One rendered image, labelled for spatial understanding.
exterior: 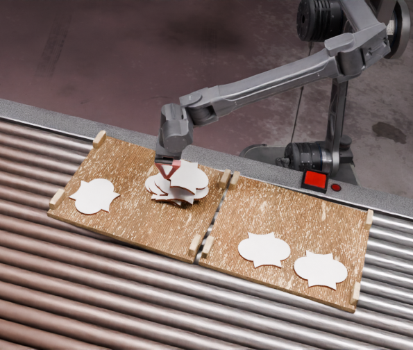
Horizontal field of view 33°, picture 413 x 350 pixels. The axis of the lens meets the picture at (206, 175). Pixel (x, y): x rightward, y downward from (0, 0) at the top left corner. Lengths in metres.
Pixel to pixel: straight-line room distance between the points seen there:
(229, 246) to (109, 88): 2.13
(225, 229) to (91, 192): 0.38
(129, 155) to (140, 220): 0.26
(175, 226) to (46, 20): 2.70
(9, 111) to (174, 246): 0.73
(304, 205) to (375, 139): 1.87
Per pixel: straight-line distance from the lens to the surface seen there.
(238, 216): 1.89
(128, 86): 3.84
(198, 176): 1.86
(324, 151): 3.00
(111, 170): 1.98
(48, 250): 1.81
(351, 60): 1.68
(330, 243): 1.90
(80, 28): 4.29
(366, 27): 1.72
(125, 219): 1.85
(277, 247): 1.83
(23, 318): 1.70
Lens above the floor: 2.31
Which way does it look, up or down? 44 degrees down
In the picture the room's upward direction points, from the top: 9 degrees clockwise
